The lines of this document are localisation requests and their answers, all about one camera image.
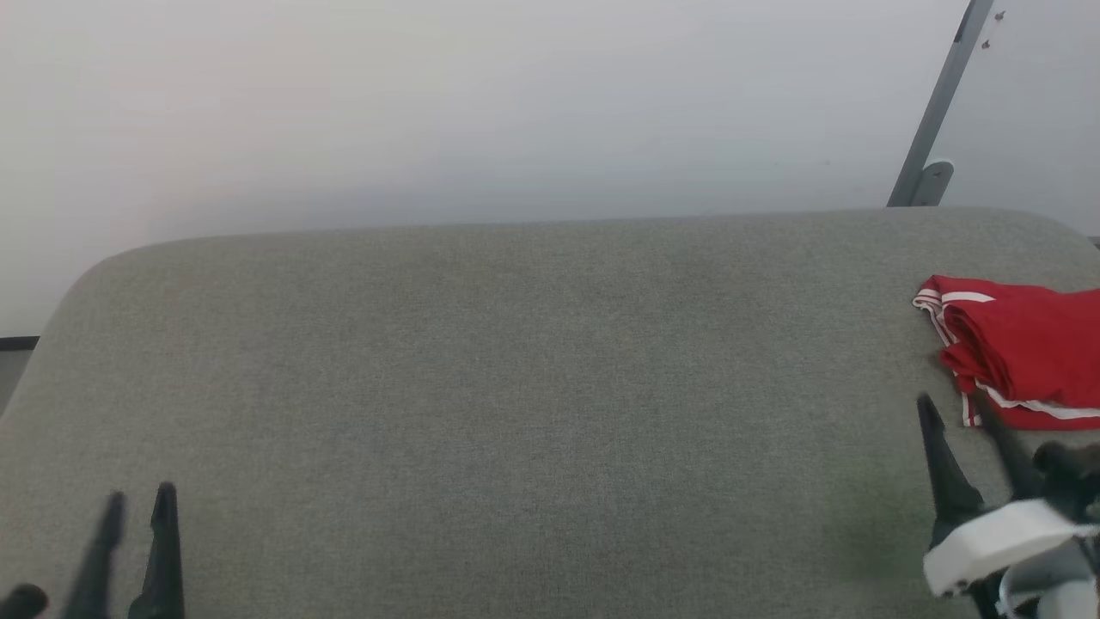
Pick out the grey fabric sofa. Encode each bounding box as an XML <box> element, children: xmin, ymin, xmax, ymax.
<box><xmin>0</xmin><ymin>206</ymin><xmax>1100</xmax><ymax>619</ymax></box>

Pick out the grey metal pole bracket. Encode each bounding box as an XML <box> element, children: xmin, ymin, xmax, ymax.
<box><xmin>908</xmin><ymin>160</ymin><xmax>956</xmax><ymax>208</ymax></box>

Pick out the grey metal pole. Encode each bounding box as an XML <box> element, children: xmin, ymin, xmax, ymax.
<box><xmin>886</xmin><ymin>0</ymin><xmax>997</xmax><ymax>208</ymax></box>

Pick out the red and white jersey shirt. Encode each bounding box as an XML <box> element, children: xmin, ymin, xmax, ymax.
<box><xmin>912</xmin><ymin>274</ymin><xmax>1100</xmax><ymax>432</ymax></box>

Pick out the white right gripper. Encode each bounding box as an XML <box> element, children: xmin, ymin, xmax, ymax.
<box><xmin>916</xmin><ymin>393</ymin><xmax>1100</xmax><ymax>600</ymax></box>

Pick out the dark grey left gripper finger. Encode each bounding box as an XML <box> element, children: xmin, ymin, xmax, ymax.
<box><xmin>62</xmin><ymin>491</ymin><xmax>129</xmax><ymax>619</ymax></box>
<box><xmin>127</xmin><ymin>481</ymin><xmax>186</xmax><ymax>619</ymax></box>

